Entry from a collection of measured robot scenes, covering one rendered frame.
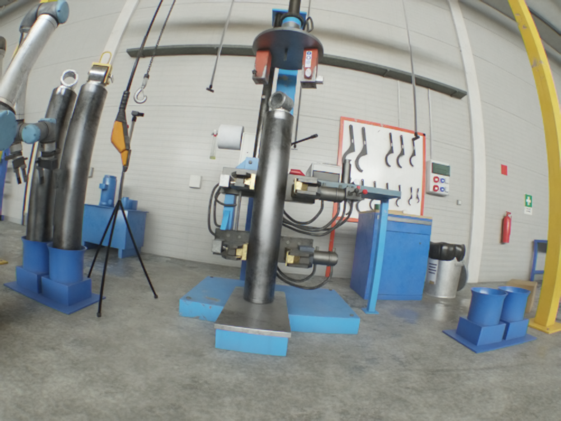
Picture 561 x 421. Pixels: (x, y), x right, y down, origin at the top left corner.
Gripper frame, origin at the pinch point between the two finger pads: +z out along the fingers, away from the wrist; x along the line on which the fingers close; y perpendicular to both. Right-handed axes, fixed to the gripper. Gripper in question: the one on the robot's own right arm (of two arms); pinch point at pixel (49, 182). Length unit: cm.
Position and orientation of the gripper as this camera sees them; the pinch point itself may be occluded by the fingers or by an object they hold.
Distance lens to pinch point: 163.0
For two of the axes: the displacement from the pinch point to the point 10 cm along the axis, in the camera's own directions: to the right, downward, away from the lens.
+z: -2.2, 9.1, 3.6
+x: 9.7, 2.3, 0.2
